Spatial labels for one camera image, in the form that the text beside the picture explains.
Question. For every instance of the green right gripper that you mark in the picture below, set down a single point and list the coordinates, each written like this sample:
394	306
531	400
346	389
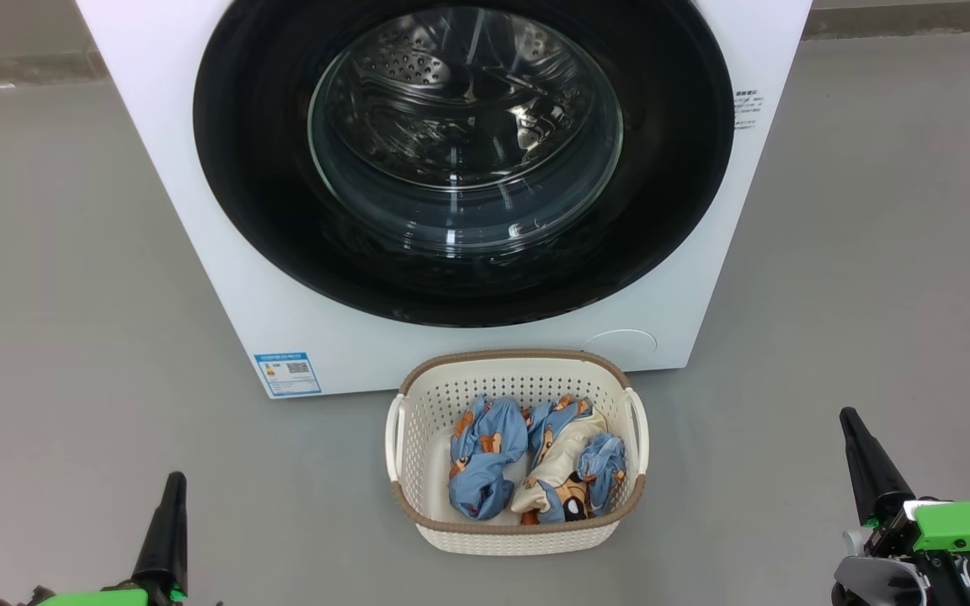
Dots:
969	530

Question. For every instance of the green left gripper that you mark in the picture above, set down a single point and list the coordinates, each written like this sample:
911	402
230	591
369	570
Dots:
98	598

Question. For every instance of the cream and blue bear garment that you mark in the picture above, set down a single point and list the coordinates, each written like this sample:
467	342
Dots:
565	454

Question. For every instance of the blue bear-print garment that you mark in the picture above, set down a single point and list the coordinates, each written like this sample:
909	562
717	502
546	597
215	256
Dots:
485	459

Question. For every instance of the black round glass washer door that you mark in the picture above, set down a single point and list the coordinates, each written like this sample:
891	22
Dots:
249	185

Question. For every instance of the white front-load washing machine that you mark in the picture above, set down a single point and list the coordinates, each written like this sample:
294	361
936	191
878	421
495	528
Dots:
199	252

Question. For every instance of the stainless steel washing machine drum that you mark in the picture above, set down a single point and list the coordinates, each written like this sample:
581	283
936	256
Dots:
418	76

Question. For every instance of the blue energy label sticker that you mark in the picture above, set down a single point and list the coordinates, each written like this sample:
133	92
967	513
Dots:
287	374

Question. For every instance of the cream perforated laundry basket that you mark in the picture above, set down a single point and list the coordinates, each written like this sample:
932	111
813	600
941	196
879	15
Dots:
418	471

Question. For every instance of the round white filter cover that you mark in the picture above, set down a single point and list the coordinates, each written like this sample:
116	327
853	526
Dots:
620	349

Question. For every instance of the small printed text label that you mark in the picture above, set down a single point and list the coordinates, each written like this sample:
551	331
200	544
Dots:
748	108

